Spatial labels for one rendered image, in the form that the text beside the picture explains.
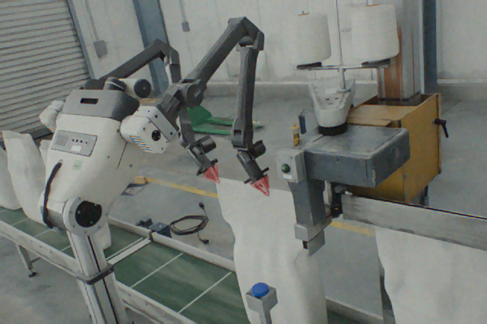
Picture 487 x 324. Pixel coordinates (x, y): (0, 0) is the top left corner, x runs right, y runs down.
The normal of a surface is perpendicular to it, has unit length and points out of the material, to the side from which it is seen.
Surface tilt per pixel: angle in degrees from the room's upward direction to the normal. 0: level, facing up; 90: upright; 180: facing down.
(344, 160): 90
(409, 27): 90
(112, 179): 115
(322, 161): 90
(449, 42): 90
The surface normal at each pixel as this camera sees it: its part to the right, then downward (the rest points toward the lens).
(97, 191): 0.44, 0.62
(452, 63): -0.66, 0.36
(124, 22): 0.73, 0.11
